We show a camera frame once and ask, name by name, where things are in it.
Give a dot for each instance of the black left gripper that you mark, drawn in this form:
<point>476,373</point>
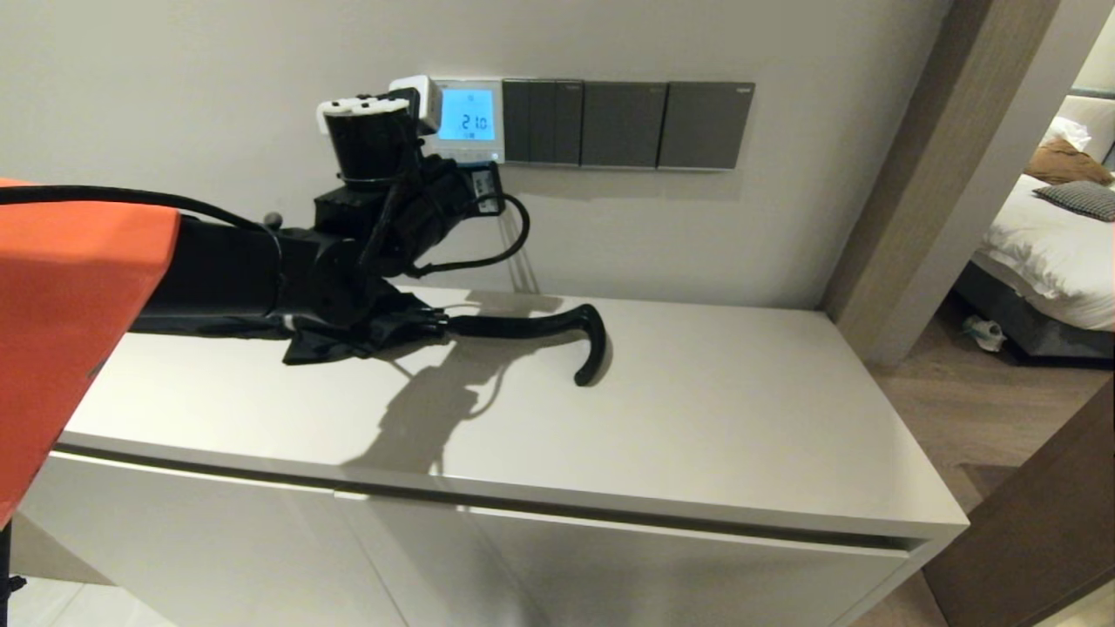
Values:
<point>440,205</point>

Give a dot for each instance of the white cabinet door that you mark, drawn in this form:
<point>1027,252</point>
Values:
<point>218,549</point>
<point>653,575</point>

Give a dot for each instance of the brown cushion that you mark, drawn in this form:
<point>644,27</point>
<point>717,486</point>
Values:
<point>1063,164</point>

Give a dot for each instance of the bed with white duvet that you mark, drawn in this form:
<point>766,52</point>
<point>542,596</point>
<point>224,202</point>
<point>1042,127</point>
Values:
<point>1045,261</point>

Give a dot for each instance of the small white pillow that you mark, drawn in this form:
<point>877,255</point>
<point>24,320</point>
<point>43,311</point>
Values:
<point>1067,132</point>

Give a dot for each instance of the white thermostat with blue screen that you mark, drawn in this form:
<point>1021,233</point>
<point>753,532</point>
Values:
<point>466,113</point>

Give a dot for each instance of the grey single wall switch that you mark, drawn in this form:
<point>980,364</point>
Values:
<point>704,126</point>
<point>623,124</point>

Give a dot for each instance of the white sideboard cabinet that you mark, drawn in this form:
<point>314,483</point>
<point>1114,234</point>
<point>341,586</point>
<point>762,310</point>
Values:
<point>697,418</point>

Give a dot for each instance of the white teal slipper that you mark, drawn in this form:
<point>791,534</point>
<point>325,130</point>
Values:
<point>991,340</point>
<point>974,326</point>

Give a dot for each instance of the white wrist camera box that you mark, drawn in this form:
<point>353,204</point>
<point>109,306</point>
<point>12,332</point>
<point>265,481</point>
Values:
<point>420,97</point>

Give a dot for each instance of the grey triple rocker switch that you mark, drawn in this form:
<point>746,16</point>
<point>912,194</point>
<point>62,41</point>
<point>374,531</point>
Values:
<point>542,122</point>

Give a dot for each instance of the black and orange left arm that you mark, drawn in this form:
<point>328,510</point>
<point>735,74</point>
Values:
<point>218,270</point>

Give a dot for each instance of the checkered grey pillow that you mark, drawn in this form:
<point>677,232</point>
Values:
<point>1084,200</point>

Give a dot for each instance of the brown wooden door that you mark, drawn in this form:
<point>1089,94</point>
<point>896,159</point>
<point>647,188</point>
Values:
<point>1037,522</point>

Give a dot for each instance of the large white pillow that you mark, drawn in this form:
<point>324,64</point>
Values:
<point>1096,120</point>

